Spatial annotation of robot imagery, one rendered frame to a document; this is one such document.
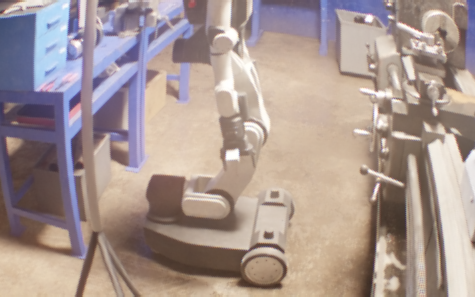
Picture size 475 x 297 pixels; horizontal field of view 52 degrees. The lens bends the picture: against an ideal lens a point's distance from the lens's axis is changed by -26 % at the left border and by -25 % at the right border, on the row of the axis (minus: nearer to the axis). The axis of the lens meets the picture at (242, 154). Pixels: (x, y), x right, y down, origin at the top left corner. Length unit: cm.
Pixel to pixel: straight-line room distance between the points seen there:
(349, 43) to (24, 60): 351
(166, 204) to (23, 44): 111
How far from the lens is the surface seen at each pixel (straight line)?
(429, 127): 215
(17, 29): 250
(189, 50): 244
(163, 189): 271
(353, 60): 534
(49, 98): 247
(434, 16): 308
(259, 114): 251
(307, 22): 667
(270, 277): 263
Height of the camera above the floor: 164
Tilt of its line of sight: 26 degrees down
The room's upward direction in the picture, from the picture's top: 2 degrees clockwise
